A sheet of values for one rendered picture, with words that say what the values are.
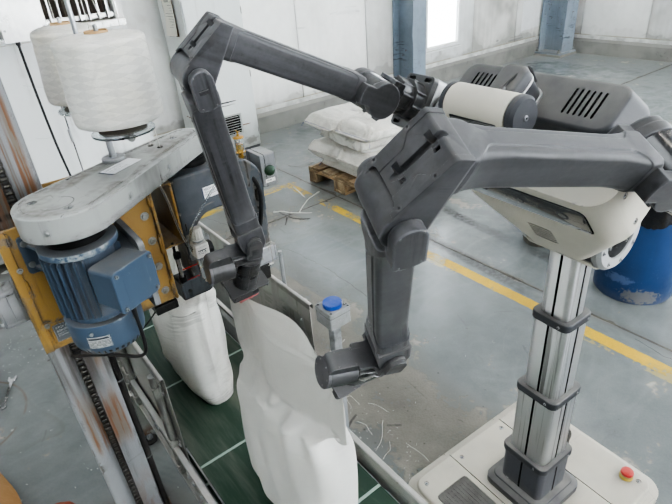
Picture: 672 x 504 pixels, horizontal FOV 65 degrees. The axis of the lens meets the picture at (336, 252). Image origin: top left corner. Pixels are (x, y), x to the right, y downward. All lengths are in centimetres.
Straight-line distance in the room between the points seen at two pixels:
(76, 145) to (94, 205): 305
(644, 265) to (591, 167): 248
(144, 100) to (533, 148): 71
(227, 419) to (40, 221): 114
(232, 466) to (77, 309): 88
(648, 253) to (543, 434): 163
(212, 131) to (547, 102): 59
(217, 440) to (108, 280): 100
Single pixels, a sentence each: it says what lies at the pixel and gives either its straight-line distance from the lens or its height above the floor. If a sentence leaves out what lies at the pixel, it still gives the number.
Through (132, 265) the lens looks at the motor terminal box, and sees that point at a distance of 107.
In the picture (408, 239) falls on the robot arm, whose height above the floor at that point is 153.
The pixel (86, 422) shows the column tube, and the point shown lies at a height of 74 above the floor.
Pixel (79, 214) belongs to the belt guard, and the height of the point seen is 141.
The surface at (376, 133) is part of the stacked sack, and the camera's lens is 395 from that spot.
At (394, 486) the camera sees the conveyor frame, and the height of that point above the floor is 39.
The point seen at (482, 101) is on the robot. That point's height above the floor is 156.
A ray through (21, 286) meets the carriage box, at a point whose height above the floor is 121.
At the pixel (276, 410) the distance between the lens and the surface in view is 135.
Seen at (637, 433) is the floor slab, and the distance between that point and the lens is 256.
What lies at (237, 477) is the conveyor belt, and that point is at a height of 38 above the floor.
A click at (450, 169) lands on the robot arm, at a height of 161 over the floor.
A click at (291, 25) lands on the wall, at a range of 625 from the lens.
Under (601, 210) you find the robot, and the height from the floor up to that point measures 137.
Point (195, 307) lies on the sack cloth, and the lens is 179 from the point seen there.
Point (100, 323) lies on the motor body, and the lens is 117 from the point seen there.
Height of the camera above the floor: 179
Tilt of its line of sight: 30 degrees down
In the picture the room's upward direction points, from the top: 5 degrees counter-clockwise
